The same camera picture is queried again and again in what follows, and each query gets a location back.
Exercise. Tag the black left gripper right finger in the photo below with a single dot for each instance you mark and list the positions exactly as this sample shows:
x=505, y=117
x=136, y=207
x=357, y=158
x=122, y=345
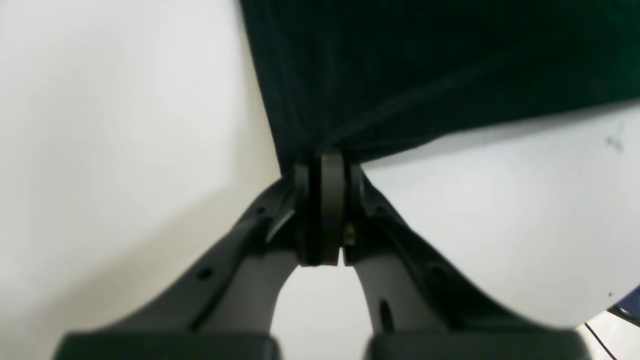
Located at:
x=420, y=305

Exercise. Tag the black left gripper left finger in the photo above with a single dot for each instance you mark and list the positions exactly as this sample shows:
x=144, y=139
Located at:
x=223, y=306

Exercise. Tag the black T-shirt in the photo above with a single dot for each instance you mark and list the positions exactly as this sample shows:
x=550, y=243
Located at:
x=378, y=77

